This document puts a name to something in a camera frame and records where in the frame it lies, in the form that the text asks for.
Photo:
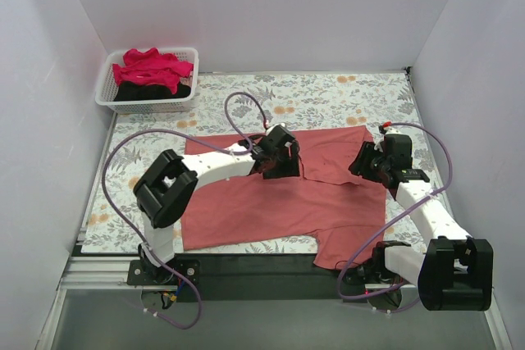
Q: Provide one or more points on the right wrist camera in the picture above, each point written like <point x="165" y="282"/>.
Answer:
<point x="387" y="128"/>

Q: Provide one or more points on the magenta t-shirt in basket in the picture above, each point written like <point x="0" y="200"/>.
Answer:
<point x="152" y="67"/>

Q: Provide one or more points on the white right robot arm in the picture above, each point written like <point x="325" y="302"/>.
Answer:
<point x="455" y="272"/>

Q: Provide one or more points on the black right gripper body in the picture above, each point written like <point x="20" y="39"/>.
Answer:
<point x="362" y="159"/>

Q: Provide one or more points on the black t-shirt in basket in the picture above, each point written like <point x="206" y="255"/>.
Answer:
<point x="129" y="91"/>

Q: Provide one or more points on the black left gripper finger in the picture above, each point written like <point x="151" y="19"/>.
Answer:
<point x="289" y="160"/>
<point x="274" y="174"/>

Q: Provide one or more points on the floral patterned table mat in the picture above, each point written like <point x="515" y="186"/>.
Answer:
<point x="227" y="103"/>

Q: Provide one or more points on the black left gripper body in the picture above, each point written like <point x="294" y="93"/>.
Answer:
<point x="283" y="165"/>

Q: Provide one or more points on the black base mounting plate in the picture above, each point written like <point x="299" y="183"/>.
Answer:
<point x="356" y="280"/>

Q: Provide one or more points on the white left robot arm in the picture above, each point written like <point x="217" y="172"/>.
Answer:
<point x="165" y="189"/>

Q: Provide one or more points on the salmon pink t-shirt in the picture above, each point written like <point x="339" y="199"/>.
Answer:
<point x="340" y="210"/>

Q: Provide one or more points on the aluminium frame rail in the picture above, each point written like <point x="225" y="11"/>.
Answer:
<point x="82" y="276"/>

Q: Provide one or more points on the white plastic laundry basket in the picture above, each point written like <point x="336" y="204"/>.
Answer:
<point x="107" y="88"/>

